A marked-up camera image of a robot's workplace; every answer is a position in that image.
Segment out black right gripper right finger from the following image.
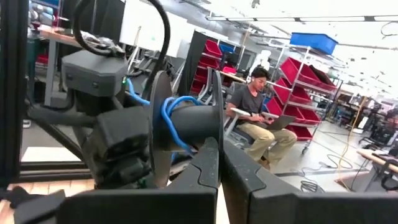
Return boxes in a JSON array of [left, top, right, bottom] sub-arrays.
[[221, 141, 398, 224]]

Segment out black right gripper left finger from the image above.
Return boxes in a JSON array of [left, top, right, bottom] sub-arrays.
[[55, 136, 223, 224]]

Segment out blue cord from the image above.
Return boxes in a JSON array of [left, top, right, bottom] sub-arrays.
[[126, 77, 203, 162]]

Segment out black cable spool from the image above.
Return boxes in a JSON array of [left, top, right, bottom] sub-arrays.
[[149, 70, 225, 189]]

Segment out grey laptop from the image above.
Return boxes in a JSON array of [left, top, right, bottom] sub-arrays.
[[252, 114, 297, 131]]

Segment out light wooden background table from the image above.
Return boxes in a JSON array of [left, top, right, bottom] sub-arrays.
[[356, 148, 398, 175]]

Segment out small red storage bin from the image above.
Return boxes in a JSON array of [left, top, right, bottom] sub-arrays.
[[200, 55, 221, 70], [189, 67, 214, 96], [203, 39, 223, 58]]

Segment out white blue office chair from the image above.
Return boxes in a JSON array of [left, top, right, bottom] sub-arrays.
[[198, 67, 249, 149]]

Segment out black panel board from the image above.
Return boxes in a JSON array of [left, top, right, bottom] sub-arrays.
[[179, 30, 218, 98]]

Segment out white partition board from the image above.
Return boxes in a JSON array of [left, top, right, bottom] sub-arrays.
[[119, 0, 200, 59]]

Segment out wooden desk grey legs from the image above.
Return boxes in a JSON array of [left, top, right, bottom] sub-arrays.
[[29, 26, 83, 108]]

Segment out black tall panel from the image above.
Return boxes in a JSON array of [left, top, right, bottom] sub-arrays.
[[58, 0, 127, 44]]

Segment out person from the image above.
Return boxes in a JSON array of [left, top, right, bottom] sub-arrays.
[[226, 67, 299, 171]]

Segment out metal shelf rack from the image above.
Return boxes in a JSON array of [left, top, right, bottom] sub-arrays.
[[266, 43, 345, 156]]

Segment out small blue storage bin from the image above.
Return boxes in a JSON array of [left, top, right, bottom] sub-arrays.
[[219, 43, 236, 54]]

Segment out coiled black floor cable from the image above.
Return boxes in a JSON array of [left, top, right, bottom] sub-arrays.
[[299, 179, 320, 194]]

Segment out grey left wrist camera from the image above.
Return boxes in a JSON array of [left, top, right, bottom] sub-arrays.
[[61, 50, 129, 98]]

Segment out yellow hanging cable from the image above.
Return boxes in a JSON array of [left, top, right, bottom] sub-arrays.
[[336, 95, 368, 184]]

